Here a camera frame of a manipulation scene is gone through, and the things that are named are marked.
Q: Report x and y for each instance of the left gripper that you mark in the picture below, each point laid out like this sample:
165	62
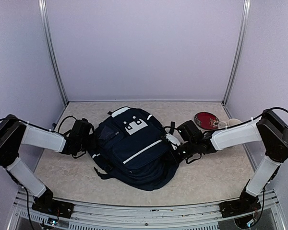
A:
93	143

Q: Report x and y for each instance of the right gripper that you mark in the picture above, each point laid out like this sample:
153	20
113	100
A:
174	159

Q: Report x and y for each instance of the navy blue backpack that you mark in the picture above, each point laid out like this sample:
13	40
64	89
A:
131	147

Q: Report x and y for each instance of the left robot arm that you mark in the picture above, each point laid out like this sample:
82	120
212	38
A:
19	138

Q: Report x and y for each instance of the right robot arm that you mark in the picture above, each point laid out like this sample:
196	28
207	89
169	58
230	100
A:
265	138

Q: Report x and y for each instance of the red patterned plate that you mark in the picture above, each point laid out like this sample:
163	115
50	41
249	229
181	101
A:
206	121

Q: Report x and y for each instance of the white patterned mug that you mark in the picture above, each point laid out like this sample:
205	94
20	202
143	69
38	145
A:
229	123

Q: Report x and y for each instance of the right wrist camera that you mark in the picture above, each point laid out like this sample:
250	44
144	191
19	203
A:
175	143

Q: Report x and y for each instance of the front aluminium rail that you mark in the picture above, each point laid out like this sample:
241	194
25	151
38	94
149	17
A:
93	216

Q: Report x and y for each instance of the left aluminium frame post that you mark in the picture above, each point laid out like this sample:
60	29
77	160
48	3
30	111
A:
51	50

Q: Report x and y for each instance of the aluminium frame post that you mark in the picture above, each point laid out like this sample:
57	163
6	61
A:
238	51
51	50

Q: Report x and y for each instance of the right aluminium frame post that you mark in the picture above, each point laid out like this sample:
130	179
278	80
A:
238	51

